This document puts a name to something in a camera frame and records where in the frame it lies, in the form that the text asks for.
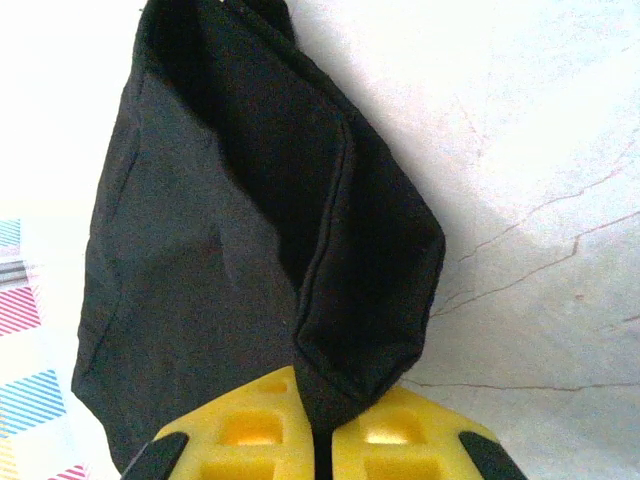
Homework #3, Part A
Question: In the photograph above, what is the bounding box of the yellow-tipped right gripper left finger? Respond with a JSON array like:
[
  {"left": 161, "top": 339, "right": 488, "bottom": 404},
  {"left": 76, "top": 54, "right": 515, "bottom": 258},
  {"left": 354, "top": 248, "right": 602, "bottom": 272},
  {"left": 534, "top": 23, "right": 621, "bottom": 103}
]
[{"left": 119, "top": 366, "right": 316, "bottom": 480}]

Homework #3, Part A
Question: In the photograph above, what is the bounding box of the black skirt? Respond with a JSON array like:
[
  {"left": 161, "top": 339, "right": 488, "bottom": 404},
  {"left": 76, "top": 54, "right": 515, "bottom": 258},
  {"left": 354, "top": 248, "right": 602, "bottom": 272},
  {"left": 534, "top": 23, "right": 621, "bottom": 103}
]
[{"left": 69, "top": 0, "right": 447, "bottom": 480}]

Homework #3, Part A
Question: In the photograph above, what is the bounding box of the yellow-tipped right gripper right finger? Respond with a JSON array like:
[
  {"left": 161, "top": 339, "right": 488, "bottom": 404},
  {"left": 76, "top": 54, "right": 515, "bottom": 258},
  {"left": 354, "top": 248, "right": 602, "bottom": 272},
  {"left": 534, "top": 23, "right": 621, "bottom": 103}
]
[{"left": 332, "top": 386, "right": 531, "bottom": 480}]

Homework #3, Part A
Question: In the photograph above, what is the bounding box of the aluminium table side rail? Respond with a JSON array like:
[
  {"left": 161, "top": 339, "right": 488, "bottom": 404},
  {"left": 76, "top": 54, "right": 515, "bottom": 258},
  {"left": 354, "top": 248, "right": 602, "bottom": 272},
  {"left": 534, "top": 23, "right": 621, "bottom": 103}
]
[{"left": 0, "top": 257, "right": 31, "bottom": 290}]

